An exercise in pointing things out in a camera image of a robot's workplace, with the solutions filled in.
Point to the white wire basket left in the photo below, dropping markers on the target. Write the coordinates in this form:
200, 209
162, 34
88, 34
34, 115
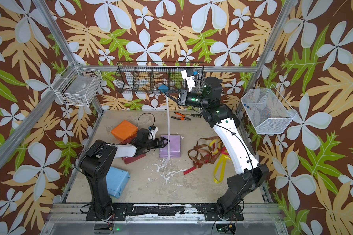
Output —
78, 86

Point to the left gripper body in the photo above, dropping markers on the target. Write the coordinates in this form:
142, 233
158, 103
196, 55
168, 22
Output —
150, 144

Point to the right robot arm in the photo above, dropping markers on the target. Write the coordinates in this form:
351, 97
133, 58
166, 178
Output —
250, 174

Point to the yellow ribbon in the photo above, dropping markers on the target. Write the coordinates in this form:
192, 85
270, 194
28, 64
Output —
220, 156

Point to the blue item in basket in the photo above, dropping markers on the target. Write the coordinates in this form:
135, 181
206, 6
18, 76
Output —
163, 88

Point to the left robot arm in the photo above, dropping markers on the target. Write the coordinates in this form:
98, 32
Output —
96, 162

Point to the white mesh basket right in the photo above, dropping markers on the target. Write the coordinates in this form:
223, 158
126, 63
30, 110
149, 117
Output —
268, 110

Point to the red ribbon bow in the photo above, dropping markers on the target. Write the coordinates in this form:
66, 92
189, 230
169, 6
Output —
189, 170

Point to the orange handled pliers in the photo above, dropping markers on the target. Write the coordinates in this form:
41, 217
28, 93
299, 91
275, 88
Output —
181, 116

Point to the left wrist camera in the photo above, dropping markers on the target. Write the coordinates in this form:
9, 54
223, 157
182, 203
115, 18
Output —
152, 132

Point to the white ribbon bow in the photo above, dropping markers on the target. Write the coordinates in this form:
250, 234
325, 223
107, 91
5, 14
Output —
168, 131

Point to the brown ribbon bow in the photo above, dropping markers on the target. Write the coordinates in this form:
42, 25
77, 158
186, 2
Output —
206, 151

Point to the orange gift box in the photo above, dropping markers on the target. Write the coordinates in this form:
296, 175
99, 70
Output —
124, 131

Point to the blue gift box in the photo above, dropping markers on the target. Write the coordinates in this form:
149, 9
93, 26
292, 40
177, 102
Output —
116, 181

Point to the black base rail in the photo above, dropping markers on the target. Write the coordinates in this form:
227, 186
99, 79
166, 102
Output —
122, 211

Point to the magenta gift box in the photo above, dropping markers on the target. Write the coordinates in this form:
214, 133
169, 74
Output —
128, 160

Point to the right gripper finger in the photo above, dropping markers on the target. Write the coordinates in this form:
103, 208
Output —
173, 97
173, 91

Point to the lilac gift box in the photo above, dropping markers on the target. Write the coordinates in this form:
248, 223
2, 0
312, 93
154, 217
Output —
174, 145

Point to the black wire basket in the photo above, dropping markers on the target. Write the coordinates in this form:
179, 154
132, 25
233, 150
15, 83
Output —
148, 76

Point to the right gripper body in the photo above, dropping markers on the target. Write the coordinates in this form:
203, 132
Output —
197, 101

